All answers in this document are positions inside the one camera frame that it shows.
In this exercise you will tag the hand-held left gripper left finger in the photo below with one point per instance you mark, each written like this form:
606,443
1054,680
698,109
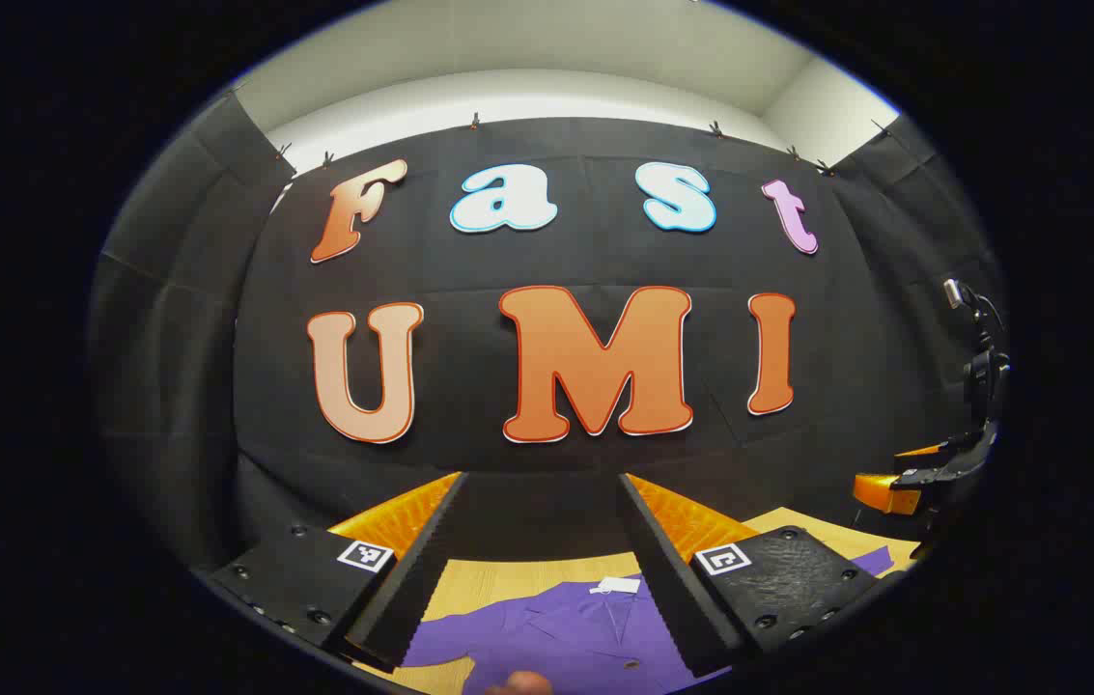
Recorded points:
421,579

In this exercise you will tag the purple knit garment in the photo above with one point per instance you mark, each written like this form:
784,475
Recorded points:
566,637

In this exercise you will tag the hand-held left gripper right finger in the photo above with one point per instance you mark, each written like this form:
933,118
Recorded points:
672,589

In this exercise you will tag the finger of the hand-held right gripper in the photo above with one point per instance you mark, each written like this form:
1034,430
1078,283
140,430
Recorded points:
884,492

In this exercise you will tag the black backdrop cloth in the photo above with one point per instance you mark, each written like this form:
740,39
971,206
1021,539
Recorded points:
469,261

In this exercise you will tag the white paper garment tag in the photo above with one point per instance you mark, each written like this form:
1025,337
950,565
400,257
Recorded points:
616,585

